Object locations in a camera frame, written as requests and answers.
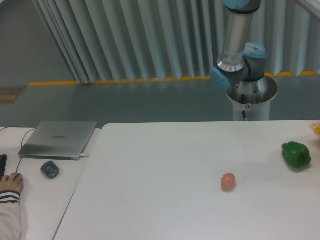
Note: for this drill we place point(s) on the person's hand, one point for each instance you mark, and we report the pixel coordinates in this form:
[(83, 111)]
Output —
[(11, 183)]

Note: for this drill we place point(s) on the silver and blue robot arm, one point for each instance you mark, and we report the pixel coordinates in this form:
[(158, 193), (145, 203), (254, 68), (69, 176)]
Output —
[(239, 60)]

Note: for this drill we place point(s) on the white striped sleeve forearm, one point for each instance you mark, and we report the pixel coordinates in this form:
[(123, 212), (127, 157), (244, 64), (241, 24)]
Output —
[(10, 215)]

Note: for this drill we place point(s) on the green bell pepper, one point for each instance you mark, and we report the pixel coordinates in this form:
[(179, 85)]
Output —
[(295, 154)]

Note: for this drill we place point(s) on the black keyboard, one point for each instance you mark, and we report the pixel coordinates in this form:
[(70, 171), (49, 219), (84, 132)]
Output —
[(3, 163)]

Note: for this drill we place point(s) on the black power adapter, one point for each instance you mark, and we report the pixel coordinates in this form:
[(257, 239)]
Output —
[(50, 170)]

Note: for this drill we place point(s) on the silver closed laptop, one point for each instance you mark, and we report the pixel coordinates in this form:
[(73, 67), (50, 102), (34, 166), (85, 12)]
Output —
[(58, 140)]

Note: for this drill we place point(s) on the corrugated white curtain panel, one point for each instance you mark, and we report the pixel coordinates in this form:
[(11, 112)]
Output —
[(129, 40)]

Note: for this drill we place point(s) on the brown egg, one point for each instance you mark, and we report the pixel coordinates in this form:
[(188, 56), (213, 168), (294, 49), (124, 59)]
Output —
[(228, 181)]

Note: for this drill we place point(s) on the yellow tray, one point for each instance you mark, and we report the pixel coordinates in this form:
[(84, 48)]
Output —
[(315, 127)]

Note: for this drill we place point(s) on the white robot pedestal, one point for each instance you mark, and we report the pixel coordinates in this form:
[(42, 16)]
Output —
[(251, 100)]

